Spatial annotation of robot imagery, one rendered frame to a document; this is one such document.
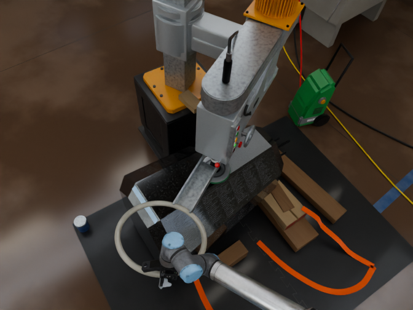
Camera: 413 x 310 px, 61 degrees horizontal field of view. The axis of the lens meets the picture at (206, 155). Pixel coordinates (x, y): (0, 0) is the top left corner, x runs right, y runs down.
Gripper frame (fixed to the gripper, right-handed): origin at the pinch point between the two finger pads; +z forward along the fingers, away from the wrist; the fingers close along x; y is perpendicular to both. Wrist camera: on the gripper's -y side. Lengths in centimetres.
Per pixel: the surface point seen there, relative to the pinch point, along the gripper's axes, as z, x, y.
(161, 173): 8, 85, -1
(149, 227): 25, 52, -6
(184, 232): 27, 51, 18
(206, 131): -48, 65, 19
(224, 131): -54, 58, 27
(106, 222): 92, 105, -40
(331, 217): 55, 98, 153
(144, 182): 11, 79, -12
